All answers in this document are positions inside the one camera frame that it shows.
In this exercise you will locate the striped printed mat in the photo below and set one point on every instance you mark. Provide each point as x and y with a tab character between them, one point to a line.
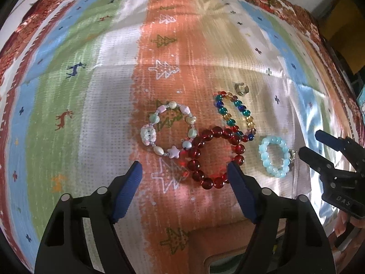
114	91

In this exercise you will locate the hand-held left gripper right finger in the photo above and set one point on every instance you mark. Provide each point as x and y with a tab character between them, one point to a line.
242	194

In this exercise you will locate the dark wooden furniture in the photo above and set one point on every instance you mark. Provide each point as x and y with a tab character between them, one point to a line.
346	20

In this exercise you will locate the person's right hand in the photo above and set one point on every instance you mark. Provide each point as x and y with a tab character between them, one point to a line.
340	224

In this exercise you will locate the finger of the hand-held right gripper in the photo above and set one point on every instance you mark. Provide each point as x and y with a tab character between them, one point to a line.
313	157
330	138

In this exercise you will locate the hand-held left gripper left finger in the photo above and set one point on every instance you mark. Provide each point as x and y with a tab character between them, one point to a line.
128	189

